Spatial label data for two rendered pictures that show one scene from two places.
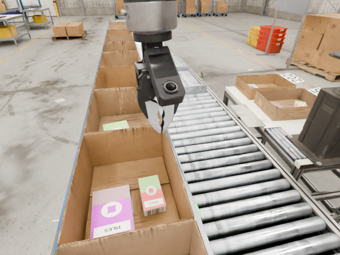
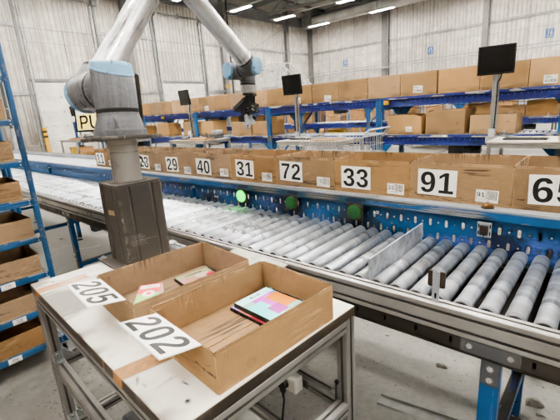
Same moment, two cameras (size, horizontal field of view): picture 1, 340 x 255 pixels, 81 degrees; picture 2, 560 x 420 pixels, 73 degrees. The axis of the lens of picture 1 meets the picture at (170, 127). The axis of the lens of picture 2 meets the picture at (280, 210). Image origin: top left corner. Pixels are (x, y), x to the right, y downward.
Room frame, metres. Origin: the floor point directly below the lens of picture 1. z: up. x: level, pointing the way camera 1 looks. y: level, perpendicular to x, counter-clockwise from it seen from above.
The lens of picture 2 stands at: (2.38, -1.22, 1.30)
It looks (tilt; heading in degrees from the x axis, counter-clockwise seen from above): 15 degrees down; 144
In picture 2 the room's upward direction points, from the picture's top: 4 degrees counter-clockwise
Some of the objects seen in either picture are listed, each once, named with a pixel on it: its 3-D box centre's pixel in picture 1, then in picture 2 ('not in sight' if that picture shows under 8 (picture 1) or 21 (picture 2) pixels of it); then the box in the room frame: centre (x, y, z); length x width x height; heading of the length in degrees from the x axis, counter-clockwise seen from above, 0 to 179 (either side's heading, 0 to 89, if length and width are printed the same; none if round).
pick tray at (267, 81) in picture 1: (263, 85); (245, 312); (1.60, -0.80, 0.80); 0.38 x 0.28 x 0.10; 98
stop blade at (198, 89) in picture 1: (180, 92); (398, 249); (1.55, -0.09, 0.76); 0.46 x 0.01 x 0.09; 102
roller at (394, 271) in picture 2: not in sight; (407, 261); (1.59, -0.08, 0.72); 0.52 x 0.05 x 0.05; 102
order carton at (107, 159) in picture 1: (129, 185); (267, 166); (0.42, 0.13, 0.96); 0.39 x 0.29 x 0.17; 12
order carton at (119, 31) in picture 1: (120, 38); not in sight; (2.71, 0.63, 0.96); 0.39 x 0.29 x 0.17; 13
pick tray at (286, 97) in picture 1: (289, 103); (176, 282); (1.29, -0.86, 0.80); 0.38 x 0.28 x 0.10; 96
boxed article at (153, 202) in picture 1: (151, 194); not in sight; (0.43, 0.06, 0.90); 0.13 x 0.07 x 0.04; 15
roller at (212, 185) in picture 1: (231, 181); (232, 223); (0.63, -0.29, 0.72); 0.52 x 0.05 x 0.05; 102
